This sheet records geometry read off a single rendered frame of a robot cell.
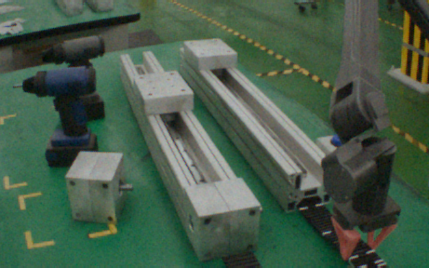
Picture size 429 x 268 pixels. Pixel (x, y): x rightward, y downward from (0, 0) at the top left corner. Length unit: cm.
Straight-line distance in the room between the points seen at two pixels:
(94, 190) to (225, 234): 25
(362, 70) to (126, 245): 49
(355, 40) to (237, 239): 37
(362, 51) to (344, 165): 20
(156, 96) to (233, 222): 42
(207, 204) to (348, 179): 26
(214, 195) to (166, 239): 13
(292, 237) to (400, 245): 21
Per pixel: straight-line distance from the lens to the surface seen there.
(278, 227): 94
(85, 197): 94
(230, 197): 84
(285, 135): 111
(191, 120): 113
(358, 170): 68
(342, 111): 74
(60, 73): 109
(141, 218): 97
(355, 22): 84
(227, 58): 144
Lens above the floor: 133
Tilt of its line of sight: 26 degrees down
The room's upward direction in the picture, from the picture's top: straight up
